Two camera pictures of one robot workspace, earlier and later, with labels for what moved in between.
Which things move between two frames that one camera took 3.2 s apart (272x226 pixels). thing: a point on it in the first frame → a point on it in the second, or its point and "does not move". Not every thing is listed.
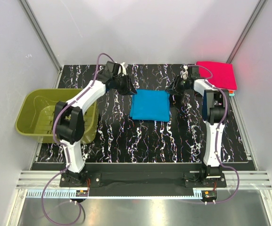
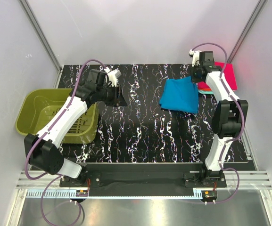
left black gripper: (129, 89) → (118, 99)
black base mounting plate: (144, 176) does not move
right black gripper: (174, 87) → (192, 68)
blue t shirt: (152, 105) → (180, 94)
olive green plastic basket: (35, 117) does not move
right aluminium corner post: (254, 15) does not move
